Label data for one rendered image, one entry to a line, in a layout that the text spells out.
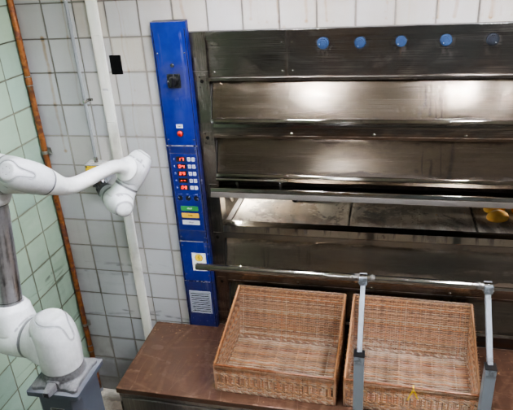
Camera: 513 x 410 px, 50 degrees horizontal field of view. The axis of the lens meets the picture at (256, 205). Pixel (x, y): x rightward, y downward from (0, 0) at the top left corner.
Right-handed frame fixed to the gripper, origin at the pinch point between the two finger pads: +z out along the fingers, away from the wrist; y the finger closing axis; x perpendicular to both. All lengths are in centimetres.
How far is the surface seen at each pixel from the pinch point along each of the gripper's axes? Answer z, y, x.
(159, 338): -17, 88, 13
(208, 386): -65, 88, 17
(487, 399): -157, 66, 90
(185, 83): -26, -43, 41
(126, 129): -0.1, -20.5, 19.7
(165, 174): -11.9, 2.0, 31.3
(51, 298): 18, 64, -29
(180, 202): -19.0, 15.0, 33.9
